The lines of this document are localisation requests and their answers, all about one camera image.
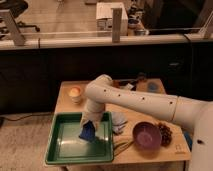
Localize white cup with orange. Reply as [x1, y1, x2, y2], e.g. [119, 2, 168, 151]
[68, 87, 82, 103]

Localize light blue cloth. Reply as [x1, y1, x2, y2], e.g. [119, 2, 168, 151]
[112, 112, 128, 134]

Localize purple bowl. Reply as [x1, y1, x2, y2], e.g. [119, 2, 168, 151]
[132, 122, 162, 150]

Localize white cardboard box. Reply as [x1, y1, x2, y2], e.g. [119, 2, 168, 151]
[96, 2, 128, 35]

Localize black and white box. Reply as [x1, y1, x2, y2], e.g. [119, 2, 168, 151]
[121, 83, 135, 91]

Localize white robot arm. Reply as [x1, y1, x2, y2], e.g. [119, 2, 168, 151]
[80, 74, 213, 171]

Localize green plastic tray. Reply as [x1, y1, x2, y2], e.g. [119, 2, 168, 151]
[45, 112, 114, 165]

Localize cloth-covered white gripper body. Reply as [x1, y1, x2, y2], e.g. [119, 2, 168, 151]
[80, 99, 105, 129]

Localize blue object beside table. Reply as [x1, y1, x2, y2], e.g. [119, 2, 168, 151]
[183, 132, 192, 150]

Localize light blue round lid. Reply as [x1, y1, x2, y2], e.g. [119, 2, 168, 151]
[148, 82, 158, 93]

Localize olive green tongs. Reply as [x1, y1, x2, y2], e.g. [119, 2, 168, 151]
[114, 140, 133, 156]

